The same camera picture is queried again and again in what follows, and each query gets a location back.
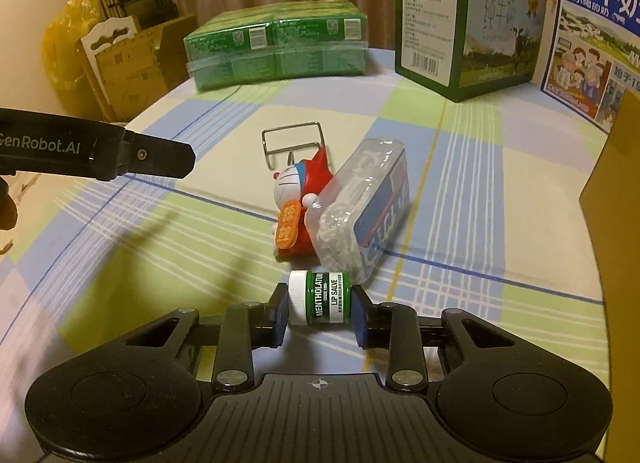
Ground green white lip balm jar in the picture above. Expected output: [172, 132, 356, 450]
[288, 270, 352, 327]

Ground green wrapped drink pack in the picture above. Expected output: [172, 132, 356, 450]
[183, 0, 369, 92]

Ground red Doraemon figurine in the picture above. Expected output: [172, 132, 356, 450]
[273, 146, 333, 258]

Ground yellow plastic bag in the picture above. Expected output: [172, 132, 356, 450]
[41, 0, 104, 121]

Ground metal wire clip frame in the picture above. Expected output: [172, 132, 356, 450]
[260, 121, 326, 171]

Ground plaid tablecloth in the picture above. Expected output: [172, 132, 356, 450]
[1, 50, 610, 462]

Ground flattened cardboard pieces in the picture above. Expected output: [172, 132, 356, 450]
[76, 15, 196, 123]

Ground clear floss pick box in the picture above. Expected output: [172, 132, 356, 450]
[305, 138, 410, 284]

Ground blue white milk carton box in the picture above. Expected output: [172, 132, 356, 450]
[541, 0, 639, 133]

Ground green white milk carton box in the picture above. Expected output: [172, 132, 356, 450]
[395, 0, 547, 102]

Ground brown cardboard box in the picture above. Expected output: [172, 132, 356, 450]
[579, 93, 640, 462]

